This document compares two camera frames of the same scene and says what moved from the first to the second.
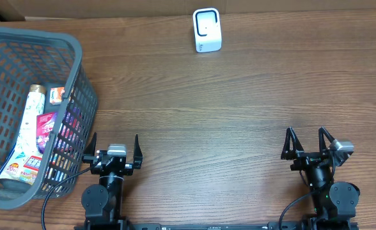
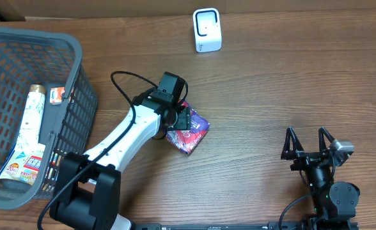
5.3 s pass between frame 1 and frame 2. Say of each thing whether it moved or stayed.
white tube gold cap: stayed
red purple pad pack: moved
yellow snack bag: stayed
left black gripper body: moved
